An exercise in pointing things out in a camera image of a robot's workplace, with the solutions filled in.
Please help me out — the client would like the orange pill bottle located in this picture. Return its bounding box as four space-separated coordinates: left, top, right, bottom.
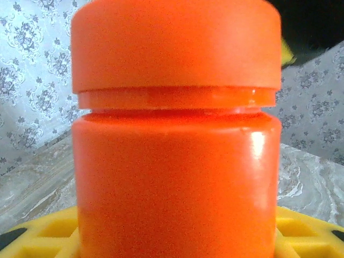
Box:
72 87 283 258

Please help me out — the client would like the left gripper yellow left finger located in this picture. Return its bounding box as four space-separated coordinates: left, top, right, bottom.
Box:
0 206 81 258

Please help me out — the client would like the orange bottle cap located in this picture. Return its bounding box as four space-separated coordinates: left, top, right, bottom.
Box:
70 0 283 95

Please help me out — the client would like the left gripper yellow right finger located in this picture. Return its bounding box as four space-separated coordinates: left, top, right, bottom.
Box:
274 206 344 258

